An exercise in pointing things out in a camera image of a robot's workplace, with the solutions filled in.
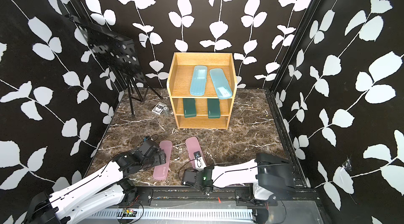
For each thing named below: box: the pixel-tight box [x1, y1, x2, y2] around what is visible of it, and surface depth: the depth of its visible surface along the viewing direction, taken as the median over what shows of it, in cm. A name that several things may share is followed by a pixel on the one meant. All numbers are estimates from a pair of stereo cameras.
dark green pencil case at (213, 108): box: [207, 98, 221, 119], surface depth 87 cm
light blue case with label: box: [209, 68, 233, 99], surface depth 80 cm
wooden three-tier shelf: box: [166, 52, 238, 130], surface depth 86 cm
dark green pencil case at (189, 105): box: [183, 97, 197, 119], surface depth 88 cm
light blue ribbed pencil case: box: [189, 65, 208, 96], surface depth 81 cm
